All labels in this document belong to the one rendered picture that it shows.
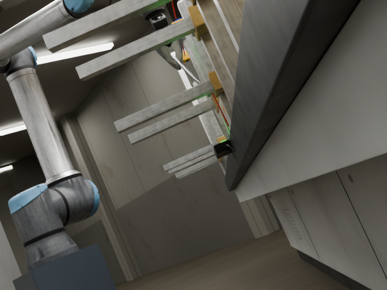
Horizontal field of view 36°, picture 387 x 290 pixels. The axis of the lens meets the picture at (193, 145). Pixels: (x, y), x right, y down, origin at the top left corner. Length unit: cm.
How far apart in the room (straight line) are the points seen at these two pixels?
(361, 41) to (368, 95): 5
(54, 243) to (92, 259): 14
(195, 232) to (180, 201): 53
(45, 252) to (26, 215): 14
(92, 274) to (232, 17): 136
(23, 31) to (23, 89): 31
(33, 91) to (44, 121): 13
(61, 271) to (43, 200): 26
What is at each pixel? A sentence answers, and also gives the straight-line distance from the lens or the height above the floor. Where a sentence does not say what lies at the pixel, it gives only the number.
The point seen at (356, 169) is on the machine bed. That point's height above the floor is 49.
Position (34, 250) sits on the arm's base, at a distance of 212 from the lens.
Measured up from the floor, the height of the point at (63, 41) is 93.
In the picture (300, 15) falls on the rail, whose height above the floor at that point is 62.
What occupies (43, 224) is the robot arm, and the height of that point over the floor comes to 73.
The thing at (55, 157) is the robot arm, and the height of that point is 96.
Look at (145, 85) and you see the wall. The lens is 918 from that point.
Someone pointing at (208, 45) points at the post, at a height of 89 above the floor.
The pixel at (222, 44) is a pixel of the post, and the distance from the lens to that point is 114.
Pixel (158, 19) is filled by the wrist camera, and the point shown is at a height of 112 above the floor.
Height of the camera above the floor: 53
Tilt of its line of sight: 7 degrees up
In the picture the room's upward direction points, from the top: 24 degrees counter-clockwise
